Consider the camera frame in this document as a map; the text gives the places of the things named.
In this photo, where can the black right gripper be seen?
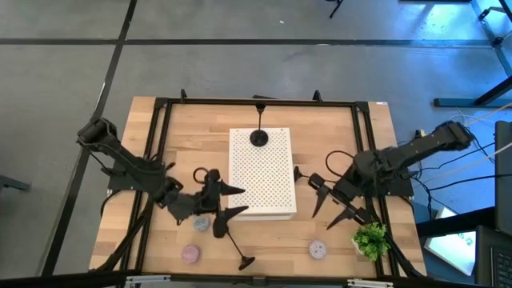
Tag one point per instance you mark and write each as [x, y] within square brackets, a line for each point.
[348, 190]

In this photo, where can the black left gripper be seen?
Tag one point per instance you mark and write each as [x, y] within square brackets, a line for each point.
[200, 202]

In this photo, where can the grey patterned round candle holder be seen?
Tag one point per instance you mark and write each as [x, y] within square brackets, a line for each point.
[201, 223]

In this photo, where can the white patterned round candle holder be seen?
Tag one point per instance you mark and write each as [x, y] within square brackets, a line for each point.
[317, 249]

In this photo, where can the tall black candlestick holder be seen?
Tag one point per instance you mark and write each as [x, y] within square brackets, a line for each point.
[259, 138]
[247, 262]

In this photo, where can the pink patterned round candle holder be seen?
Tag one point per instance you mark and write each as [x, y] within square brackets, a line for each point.
[190, 254]

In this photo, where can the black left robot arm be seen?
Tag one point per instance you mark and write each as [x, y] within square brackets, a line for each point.
[120, 154]

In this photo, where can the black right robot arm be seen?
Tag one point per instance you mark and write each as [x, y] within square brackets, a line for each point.
[420, 146]

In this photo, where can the white perforated metal shelf riser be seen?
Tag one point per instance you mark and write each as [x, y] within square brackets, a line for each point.
[276, 180]

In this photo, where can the small green potted plant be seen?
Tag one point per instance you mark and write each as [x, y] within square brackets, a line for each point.
[372, 242]

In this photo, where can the yellow power strip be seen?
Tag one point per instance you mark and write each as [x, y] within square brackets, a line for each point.
[419, 134]

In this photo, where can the tablet with bright screen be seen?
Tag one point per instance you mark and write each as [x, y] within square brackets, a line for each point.
[452, 250]

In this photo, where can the blue desk foot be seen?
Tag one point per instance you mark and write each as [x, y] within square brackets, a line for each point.
[460, 102]

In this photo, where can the black laptop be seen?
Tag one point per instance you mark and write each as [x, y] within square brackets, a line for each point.
[496, 260]

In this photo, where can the black monitor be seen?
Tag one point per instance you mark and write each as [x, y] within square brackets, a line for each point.
[505, 180]

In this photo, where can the black tripod leg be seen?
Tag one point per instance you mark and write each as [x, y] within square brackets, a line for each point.
[336, 9]

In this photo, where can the grey furniture foot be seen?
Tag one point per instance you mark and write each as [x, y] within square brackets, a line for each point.
[16, 184]

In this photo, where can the black aluminium table frame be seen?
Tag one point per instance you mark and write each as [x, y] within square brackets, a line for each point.
[208, 101]

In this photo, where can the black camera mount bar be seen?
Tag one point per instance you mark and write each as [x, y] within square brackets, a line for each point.
[60, 280]

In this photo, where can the grey metal desk frame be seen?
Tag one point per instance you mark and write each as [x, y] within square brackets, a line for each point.
[496, 42]

